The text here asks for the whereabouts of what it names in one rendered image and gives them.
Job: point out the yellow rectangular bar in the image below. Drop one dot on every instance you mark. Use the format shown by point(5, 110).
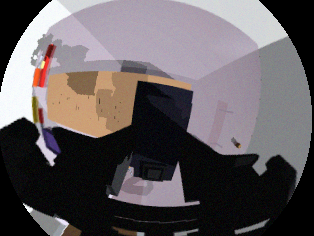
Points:
point(33, 104)

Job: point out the orange-handled awl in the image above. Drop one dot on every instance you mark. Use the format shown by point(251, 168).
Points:
point(37, 74)

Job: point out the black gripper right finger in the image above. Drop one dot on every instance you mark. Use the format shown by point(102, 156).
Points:
point(202, 167)

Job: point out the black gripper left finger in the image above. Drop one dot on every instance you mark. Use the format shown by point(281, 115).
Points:
point(111, 154)

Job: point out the tan rectangular floor panel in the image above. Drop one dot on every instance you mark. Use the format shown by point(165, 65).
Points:
point(97, 102)

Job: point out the purple tray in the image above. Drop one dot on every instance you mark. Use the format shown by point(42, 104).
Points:
point(51, 141)

